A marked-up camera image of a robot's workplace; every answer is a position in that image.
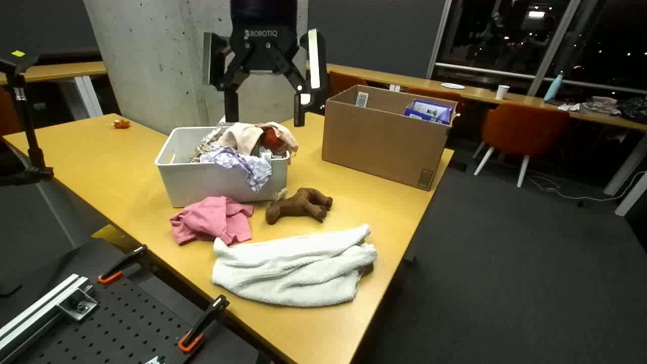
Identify red brown item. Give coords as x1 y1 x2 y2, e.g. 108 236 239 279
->
261 127 287 154

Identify aluminium rail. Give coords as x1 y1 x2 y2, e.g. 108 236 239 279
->
0 272 101 354

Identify brown plush moose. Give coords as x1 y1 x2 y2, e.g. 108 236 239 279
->
263 187 335 227

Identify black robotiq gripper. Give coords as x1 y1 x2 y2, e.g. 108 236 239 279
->
221 0 309 129

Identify white towel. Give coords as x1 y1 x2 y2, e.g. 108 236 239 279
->
210 223 378 309

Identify pink cloth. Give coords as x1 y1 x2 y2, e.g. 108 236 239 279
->
167 195 256 246

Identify dark bag pile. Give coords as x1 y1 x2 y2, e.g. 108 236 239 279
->
560 93 647 125

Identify black clamp orange tip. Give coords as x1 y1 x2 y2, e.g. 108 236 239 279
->
95 244 148 287
175 294 231 357

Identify long wooden bench desk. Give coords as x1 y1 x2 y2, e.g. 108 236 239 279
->
326 62 647 218

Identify floor cable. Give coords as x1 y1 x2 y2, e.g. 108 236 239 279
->
528 168 612 206

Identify purple checkered cloth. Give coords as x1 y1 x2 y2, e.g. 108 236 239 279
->
196 141 275 193

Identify orange chair white legs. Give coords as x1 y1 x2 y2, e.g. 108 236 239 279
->
470 101 572 190

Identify cream cloth with orange print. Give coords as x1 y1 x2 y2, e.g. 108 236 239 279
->
217 120 300 158

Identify brown cardboard box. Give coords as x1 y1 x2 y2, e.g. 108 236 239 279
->
320 83 461 193

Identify white plastic storage box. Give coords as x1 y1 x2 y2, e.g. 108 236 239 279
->
153 123 294 208

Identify black camera tripod stand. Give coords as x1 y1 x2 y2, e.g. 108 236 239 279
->
0 48 56 189

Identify black perforated board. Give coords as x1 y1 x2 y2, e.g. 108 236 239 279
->
0 236 275 364

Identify blue package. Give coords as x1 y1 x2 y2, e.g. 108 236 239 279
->
403 98 456 127

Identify teal bottle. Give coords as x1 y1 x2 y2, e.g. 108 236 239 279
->
541 69 566 106

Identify short wooden bench desk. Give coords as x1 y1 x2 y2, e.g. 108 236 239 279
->
0 58 112 121

